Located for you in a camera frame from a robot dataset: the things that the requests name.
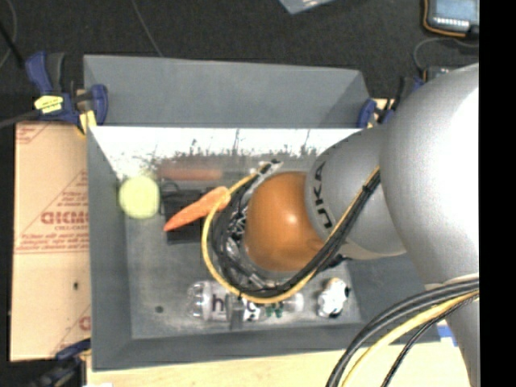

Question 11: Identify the brown cardboard board, red print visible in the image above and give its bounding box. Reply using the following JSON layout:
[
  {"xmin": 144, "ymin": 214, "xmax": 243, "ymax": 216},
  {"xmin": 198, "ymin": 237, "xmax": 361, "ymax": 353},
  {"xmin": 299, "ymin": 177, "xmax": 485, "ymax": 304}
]
[{"xmin": 8, "ymin": 120, "xmax": 92, "ymax": 362}]

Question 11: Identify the clear plastic bottle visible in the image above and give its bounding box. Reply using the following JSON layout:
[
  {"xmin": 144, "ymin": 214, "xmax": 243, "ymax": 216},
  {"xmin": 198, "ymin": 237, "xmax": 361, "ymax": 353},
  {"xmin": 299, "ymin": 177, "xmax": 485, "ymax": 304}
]
[{"xmin": 185, "ymin": 280, "xmax": 306, "ymax": 323}]

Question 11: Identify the grey metal bin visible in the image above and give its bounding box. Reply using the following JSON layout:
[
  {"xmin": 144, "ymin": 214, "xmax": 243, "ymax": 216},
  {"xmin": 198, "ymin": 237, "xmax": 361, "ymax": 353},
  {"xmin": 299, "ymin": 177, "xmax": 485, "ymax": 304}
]
[{"xmin": 82, "ymin": 54, "xmax": 443, "ymax": 370}]

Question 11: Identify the orange toy carrot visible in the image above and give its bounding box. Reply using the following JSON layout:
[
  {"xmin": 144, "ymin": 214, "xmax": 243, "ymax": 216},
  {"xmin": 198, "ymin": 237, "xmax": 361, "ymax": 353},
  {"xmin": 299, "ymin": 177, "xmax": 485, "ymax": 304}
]
[{"xmin": 162, "ymin": 185, "xmax": 232, "ymax": 233}]

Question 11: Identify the yellow-green ball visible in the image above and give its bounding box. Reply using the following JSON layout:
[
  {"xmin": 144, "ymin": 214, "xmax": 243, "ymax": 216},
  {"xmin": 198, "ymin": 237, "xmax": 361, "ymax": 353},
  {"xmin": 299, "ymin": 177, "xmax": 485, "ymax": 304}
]
[{"xmin": 118, "ymin": 174, "xmax": 161, "ymax": 220}]

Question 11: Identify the black box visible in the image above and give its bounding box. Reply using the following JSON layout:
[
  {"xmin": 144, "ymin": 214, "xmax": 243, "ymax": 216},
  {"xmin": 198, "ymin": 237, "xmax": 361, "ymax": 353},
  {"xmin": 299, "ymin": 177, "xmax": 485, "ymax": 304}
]
[{"xmin": 160, "ymin": 179, "xmax": 211, "ymax": 244}]

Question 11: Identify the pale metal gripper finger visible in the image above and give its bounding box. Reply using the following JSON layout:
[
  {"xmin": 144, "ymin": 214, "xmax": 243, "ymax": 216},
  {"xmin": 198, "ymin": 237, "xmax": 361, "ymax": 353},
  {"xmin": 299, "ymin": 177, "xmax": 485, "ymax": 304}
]
[{"xmin": 228, "ymin": 296, "xmax": 246, "ymax": 331}]

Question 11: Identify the black cylinder on white bracket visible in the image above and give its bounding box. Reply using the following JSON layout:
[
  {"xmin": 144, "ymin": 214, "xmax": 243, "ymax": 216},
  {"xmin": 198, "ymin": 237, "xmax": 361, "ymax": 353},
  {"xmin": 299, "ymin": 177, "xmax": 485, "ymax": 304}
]
[{"xmin": 249, "ymin": 159, "xmax": 284, "ymax": 177}]

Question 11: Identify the white and black crumpled thing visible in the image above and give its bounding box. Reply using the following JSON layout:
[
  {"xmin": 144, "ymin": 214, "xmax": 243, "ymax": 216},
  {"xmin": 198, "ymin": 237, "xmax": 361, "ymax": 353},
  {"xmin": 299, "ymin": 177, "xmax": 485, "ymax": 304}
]
[{"xmin": 316, "ymin": 277, "xmax": 352, "ymax": 319}]

